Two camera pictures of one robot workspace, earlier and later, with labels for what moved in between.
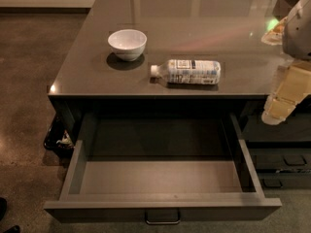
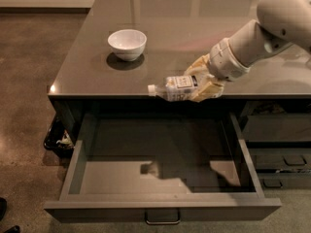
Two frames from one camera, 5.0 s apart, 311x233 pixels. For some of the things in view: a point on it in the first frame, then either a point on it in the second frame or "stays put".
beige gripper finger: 274,37 → 200,68
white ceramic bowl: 128,45 stays put
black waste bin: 58,138 stays put
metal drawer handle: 162,216 stays put
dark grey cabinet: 176,50 stays put
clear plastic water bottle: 188,72 → 176,87
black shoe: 3,208 stays put
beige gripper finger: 293,83 → 210,90
